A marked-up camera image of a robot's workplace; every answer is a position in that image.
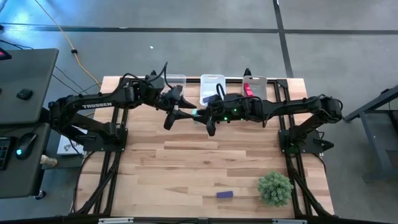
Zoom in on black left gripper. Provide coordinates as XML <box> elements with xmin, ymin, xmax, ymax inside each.
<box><xmin>160</xmin><ymin>85</ymin><xmax>198</xmax><ymax>131</ymax></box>

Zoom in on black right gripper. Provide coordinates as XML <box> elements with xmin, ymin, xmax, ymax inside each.
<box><xmin>194</xmin><ymin>99</ymin><xmax>239</xmax><ymax>137</ymax></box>

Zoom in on clear plastic bin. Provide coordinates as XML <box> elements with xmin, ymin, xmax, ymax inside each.
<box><xmin>164</xmin><ymin>73</ymin><xmax>187</xmax><ymax>103</ymax></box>

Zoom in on white plastic bin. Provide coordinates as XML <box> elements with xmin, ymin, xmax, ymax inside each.
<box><xmin>199</xmin><ymin>73</ymin><xmax>227</xmax><ymax>107</ymax></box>
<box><xmin>242</xmin><ymin>75</ymin><xmax>268</xmax><ymax>102</ymax></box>

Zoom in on green artificial plant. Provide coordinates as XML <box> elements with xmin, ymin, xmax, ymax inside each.
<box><xmin>256</xmin><ymin>170</ymin><xmax>295</xmax><ymax>208</ymax></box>

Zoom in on white printed box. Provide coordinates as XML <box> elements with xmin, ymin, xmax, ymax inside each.
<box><xmin>57</xmin><ymin>126</ymin><xmax>86</xmax><ymax>156</ymax></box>

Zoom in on small beige object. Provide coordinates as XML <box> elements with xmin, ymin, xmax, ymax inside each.
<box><xmin>39</xmin><ymin>154</ymin><xmax>58</xmax><ymax>168</ymax></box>

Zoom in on small black puck device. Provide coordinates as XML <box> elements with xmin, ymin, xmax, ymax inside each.
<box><xmin>16</xmin><ymin>88</ymin><xmax>34</xmax><ymax>101</ymax></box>

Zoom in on black computer mouse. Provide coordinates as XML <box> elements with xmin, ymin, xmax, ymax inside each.
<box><xmin>14</xmin><ymin>132</ymin><xmax>38</xmax><ymax>161</ymax></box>

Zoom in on grey side table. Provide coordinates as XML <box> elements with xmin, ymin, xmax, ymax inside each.
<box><xmin>343</xmin><ymin>84</ymin><xmax>398</xmax><ymax>181</ymax></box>

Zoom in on dark grey desk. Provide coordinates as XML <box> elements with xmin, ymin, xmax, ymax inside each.
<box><xmin>0</xmin><ymin>123</ymin><xmax>52</xmax><ymax>200</ymax></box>

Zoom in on black keyboard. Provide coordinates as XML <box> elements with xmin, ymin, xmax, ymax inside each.
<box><xmin>0</xmin><ymin>136</ymin><xmax>12</xmax><ymax>171</ymax></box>

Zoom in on black device with red light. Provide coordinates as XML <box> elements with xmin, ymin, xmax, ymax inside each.
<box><xmin>0</xmin><ymin>47</ymin><xmax>12</xmax><ymax>62</ymax></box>

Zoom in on black metal table frame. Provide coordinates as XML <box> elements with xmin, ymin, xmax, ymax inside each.
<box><xmin>70</xmin><ymin>76</ymin><xmax>336</xmax><ymax>218</ymax></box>

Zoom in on yellow cable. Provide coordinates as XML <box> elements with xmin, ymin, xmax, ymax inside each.
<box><xmin>33</xmin><ymin>0</ymin><xmax>102</xmax><ymax>88</ymax></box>

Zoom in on silver metal bracket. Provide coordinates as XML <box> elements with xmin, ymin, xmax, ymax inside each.
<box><xmin>98</xmin><ymin>217</ymin><xmax>134</xmax><ymax>224</ymax></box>
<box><xmin>272</xmin><ymin>218</ymin><xmax>308</xmax><ymax>224</ymax></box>

